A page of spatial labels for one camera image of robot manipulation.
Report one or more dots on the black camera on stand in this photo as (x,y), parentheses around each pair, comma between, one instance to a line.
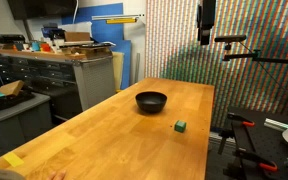
(229,39)

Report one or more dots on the brown block on bin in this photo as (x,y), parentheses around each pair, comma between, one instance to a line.
(12,89)

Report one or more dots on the green block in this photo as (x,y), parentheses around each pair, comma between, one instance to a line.
(180,126)

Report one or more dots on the black bowl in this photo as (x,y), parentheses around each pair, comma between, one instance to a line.
(150,101)

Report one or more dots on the black monitor on wall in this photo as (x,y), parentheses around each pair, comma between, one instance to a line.
(28,9)

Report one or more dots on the black clamp orange tip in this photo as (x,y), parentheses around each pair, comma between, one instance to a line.
(251,156)
(237,117)

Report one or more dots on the black clamp orange tip lower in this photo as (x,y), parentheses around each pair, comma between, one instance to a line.
(251,156)

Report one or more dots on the black clamp orange tip upper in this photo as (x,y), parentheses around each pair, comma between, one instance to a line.
(237,117)

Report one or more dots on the yellow sticky note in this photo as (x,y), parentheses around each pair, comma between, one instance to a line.
(13,159)

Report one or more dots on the yellow level tool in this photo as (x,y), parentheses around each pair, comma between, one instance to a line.
(121,21)

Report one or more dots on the person's hand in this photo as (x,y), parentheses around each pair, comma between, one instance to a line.
(57,176)

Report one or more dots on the grey storage bin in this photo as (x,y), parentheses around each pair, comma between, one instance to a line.
(25,121)

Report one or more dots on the blue foam board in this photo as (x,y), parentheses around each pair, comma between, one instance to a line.
(102,32)

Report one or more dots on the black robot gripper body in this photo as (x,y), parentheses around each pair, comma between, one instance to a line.
(205,20)

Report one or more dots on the cardboard box on cabinet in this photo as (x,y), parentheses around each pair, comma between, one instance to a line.
(77,36)

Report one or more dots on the grey drawer cabinet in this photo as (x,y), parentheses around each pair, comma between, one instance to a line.
(74,82)

